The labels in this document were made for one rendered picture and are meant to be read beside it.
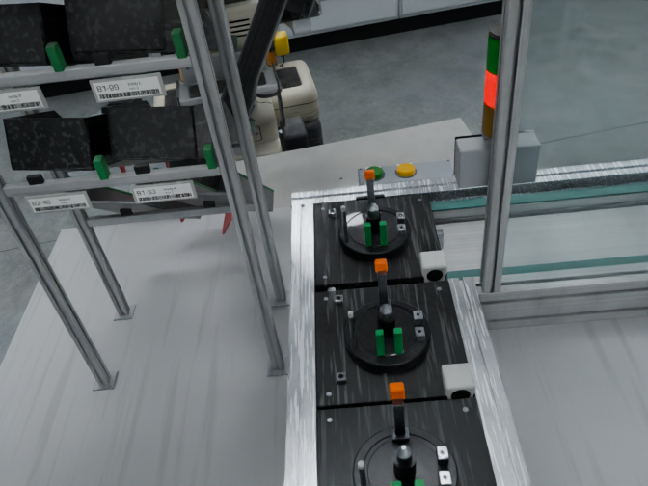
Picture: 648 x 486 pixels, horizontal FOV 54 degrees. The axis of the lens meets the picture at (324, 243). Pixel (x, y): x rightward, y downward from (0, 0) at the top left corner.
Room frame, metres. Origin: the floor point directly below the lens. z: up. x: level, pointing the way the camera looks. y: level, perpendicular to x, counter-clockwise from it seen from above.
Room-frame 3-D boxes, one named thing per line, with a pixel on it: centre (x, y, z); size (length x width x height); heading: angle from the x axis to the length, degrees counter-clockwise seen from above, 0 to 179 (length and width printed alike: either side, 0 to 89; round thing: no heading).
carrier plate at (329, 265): (0.92, -0.10, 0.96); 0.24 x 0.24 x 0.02; 86
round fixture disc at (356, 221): (0.92, -0.10, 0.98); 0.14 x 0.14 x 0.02
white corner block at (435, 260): (0.81, -0.19, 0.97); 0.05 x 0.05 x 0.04; 86
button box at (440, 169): (1.13, -0.20, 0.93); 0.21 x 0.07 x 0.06; 86
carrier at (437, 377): (0.66, -0.08, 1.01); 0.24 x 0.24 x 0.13; 86
